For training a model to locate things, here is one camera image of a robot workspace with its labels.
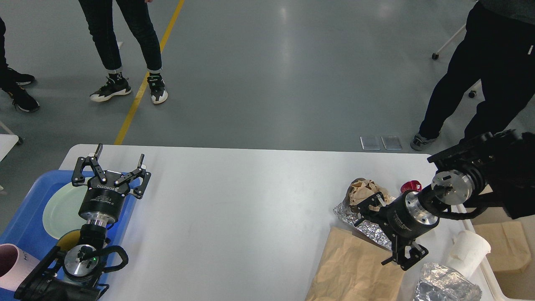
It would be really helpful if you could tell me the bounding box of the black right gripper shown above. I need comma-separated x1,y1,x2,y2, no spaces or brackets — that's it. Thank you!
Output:
354,191,439,271

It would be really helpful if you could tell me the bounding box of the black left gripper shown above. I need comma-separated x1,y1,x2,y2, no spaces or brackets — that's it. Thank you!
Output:
71,143,152,224

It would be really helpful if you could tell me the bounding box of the aluminium foil sheet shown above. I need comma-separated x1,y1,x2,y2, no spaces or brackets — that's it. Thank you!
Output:
333,196,392,251

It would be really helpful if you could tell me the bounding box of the red shiny wrapper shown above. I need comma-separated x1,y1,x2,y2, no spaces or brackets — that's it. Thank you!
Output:
400,180,423,193

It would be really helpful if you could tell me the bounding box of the brown paper ball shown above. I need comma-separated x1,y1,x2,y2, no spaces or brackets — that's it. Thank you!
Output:
349,179,395,206

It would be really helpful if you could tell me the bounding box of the light green plate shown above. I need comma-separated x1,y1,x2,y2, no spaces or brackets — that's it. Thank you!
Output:
42,183,87,239

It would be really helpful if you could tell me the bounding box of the brown paper bag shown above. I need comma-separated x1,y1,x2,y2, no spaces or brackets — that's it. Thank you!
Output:
306,227,405,301
474,221,532,274

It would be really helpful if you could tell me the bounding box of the teal mug yellow inside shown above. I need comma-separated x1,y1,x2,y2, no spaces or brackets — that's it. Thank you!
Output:
56,229,84,277

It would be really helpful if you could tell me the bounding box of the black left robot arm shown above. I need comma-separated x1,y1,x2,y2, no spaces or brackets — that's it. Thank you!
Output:
15,144,151,301

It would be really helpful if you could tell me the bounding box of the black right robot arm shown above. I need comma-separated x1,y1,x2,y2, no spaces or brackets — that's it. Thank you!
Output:
350,130,535,270

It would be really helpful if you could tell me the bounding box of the small foil wrapper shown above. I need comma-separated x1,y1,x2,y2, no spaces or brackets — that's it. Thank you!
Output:
413,263,483,301

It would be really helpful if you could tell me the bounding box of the blue plastic tray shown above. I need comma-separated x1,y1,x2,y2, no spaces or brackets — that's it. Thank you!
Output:
1,170,135,300

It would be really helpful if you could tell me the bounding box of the white side table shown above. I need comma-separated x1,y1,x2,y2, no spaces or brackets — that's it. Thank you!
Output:
0,121,23,161

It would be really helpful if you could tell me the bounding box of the brown paper bag in bin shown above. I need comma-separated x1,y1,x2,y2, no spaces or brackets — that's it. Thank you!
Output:
474,221,532,274

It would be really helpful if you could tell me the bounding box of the pink ribbed mug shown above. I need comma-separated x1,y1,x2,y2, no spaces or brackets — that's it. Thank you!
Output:
0,243,40,291

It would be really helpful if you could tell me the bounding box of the person in black left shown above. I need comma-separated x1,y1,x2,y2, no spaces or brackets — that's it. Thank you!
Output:
0,19,40,112

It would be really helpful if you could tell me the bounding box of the person in black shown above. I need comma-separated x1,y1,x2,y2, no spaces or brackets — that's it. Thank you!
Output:
0,19,40,112
410,0,535,151

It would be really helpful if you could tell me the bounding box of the white office chair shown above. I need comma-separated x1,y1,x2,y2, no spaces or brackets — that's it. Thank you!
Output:
431,23,482,99

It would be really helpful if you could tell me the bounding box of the person with black sneakers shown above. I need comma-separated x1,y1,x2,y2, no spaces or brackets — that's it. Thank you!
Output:
78,0,169,105

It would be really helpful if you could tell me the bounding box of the person in black right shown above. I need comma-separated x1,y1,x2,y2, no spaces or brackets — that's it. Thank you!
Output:
410,0,535,151

